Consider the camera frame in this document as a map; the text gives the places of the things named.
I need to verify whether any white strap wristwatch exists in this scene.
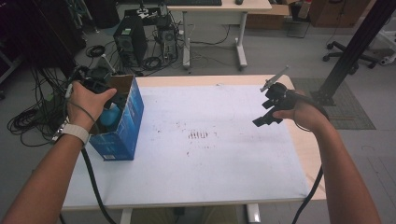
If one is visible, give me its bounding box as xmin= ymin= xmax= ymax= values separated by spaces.
xmin=50 ymin=121 xmax=92 ymax=147

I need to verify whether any white table leg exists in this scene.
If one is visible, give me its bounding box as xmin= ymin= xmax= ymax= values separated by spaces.
xmin=120 ymin=207 xmax=134 ymax=224
xmin=246 ymin=203 xmax=262 ymax=224

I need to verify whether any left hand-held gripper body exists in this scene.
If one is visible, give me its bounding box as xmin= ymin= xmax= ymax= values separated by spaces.
xmin=69 ymin=53 xmax=117 ymax=95

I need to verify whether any person's right hand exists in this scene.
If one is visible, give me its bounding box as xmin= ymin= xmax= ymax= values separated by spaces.
xmin=272 ymin=89 xmax=332 ymax=134

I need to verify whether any brown wooden cabinet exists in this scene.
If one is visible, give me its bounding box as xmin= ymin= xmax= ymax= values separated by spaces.
xmin=307 ymin=0 xmax=372 ymax=29

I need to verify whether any white office desk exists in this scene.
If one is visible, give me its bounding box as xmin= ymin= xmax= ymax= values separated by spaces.
xmin=166 ymin=0 xmax=273 ymax=71

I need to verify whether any blue cardboard box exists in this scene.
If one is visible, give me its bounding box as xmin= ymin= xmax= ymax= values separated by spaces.
xmin=88 ymin=74 xmax=146 ymax=162

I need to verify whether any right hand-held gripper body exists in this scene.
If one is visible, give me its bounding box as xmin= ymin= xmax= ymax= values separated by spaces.
xmin=259 ymin=64 xmax=297 ymax=112

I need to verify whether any black computer tower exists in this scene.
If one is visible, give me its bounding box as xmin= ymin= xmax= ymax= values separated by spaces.
xmin=112 ymin=14 xmax=149 ymax=68

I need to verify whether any white table mat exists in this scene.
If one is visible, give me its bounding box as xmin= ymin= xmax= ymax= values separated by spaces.
xmin=61 ymin=83 xmax=311 ymax=209

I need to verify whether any dark curtain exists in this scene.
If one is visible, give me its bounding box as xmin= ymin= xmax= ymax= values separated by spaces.
xmin=0 ymin=0 xmax=88 ymax=82

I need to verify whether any person's left hand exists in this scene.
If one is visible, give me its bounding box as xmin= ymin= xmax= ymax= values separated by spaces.
xmin=66 ymin=80 xmax=118 ymax=133

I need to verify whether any black office chair base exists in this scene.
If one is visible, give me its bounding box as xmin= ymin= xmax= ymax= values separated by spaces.
xmin=321 ymin=40 xmax=379 ymax=70

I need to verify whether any blue plastic bottle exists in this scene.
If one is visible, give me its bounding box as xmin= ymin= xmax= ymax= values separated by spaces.
xmin=99 ymin=104 xmax=123 ymax=128

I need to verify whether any brown cardboard box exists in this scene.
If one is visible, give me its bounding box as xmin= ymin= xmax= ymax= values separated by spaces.
xmin=245 ymin=4 xmax=292 ymax=31

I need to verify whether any thin grey cable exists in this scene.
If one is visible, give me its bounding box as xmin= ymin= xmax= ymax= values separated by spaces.
xmin=63 ymin=83 xmax=101 ymax=135

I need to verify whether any black keyboard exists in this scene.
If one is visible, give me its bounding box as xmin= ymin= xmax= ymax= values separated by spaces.
xmin=163 ymin=0 xmax=223 ymax=7

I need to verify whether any bundle of black floor cables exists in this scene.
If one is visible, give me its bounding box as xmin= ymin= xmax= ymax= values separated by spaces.
xmin=7 ymin=66 xmax=78 ymax=147

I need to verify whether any black metal post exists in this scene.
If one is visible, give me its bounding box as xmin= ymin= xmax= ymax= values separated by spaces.
xmin=311 ymin=0 xmax=396 ymax=107

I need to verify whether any thick black cable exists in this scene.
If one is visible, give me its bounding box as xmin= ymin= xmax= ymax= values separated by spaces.
xmin=80 ymin=147 xmax=117 ymax=224
xmin=289 ymin=89 xmax=332 ymax=224

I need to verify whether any grey computer tower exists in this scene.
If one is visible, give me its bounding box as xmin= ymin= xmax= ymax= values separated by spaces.
xmin=156 ymin=18 xmax=179 ymax=62

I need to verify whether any coiled black cable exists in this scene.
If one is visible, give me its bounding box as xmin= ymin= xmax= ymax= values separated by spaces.
xmin=85 ymin=44 xmax=106 ymax=59
xmin=141 ymin=56 xmax=163 ymax=71

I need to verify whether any black device with white parts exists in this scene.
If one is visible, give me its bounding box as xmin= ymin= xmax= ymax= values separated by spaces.
xmin=124 ymin=7 xmax=163 ymax=26

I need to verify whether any grey floor mat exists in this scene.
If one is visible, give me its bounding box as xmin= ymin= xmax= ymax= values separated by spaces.
xmin=292 ymin=77 xmax=377 ymax=131

